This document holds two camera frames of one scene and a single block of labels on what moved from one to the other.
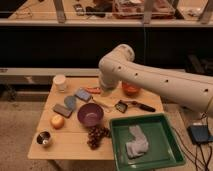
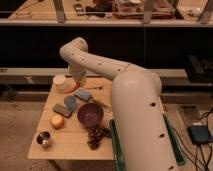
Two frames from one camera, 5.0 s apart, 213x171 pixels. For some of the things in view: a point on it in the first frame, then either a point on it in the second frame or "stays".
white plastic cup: (59, 81) stays
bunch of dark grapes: (95, 134) stays
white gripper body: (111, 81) → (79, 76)
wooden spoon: (109, 108) stays
